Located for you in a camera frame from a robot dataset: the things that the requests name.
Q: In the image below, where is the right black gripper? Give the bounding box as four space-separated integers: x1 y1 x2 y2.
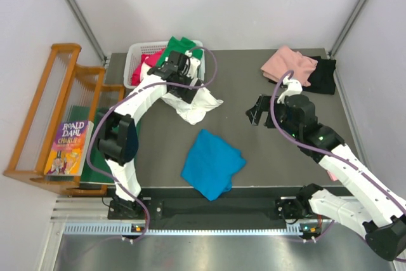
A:
246 94 301 139

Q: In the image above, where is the white t-shirt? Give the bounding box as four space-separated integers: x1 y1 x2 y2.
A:
161 88 223 125

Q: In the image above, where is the blue t-shirt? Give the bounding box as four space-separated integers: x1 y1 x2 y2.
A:
181 129 247 201

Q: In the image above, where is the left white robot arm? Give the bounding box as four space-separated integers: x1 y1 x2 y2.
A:
95 51 202 218

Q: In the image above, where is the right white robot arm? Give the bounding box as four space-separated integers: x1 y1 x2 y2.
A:
246 95 405 261

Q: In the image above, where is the green t-shirt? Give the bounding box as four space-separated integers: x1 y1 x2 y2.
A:
156 36 198 66

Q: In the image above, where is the pink folded t-shirt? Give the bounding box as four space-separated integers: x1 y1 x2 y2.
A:
261 46 318 87

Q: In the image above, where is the white plastic laundry basket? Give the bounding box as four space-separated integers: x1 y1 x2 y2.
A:
124 40 203 89

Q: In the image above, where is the black folded t-shirt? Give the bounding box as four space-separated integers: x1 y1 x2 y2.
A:
268 55 337 96

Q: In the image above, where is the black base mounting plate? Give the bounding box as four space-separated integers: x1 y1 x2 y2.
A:
107 197 324 223

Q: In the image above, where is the wooden book rack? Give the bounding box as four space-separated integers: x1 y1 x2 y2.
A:
4 43 125 197

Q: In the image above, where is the Roald Dahl book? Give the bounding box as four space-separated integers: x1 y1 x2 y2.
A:
44 120 94 176

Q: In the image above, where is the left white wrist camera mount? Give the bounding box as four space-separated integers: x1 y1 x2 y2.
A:
185 51 201 78

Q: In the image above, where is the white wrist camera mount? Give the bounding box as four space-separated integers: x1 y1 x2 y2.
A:
277 76 303 104
185 51 201 78

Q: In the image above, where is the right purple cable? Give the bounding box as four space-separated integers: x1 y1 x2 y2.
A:
272 70 406 244

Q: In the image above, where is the purple cable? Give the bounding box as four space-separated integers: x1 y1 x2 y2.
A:
272 70 406 244
87 46 218 246

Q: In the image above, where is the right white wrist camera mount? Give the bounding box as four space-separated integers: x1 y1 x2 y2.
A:
277 76 303 104

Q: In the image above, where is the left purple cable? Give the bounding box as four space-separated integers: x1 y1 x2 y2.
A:
87 46 218 246

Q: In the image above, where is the white slotted cable duct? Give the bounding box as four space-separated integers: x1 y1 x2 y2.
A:
63 222 321 237

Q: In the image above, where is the left aluminium frame post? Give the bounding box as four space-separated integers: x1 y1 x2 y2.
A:
65 0 108 64

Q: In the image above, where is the aluminium frame post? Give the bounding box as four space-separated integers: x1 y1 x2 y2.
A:
327 0 369 58
65 0 108 64

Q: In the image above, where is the right aluminium frame post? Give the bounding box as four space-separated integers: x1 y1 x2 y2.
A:
327 0 369 58

